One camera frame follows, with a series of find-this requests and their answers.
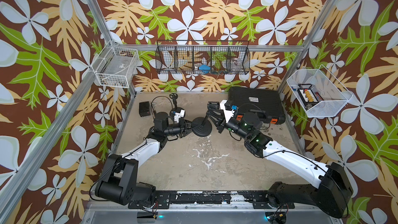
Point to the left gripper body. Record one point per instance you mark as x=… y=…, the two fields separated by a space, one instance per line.
x=182 y=129

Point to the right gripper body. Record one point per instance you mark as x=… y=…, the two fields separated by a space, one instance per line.
x=222 y=126

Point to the black microphone stand pole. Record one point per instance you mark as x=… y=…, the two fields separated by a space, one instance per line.
x=174 y=97

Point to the black round stand base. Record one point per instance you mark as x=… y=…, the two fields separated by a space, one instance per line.
x=171 y=113

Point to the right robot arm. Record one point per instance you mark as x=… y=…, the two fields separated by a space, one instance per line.
x=327 y=187

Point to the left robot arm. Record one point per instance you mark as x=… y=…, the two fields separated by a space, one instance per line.
x=118 y=182

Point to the small ratchet screwdriver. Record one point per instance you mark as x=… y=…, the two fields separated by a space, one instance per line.
x=153 y=109

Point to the small black box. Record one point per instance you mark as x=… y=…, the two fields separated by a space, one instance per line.
x=144 y=109

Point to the blue object in basket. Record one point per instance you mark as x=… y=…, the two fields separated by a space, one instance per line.
x=204 y=68

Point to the black plastic tool case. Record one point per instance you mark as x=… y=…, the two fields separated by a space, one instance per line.
x=266 y=104

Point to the screw bit box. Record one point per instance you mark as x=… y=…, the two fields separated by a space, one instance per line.
x=308 y=94

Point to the white mesh basket right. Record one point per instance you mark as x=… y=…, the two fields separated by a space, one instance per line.
x=335 y=95

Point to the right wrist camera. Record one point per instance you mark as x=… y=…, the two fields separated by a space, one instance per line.
x=229 y=110

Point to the black wire basket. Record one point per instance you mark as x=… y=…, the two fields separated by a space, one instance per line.
x=224 y=57

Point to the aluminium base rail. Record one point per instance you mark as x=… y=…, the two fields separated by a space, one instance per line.
x=206 y=207

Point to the white wire basket left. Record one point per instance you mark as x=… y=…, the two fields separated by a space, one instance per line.
x=115 y=65

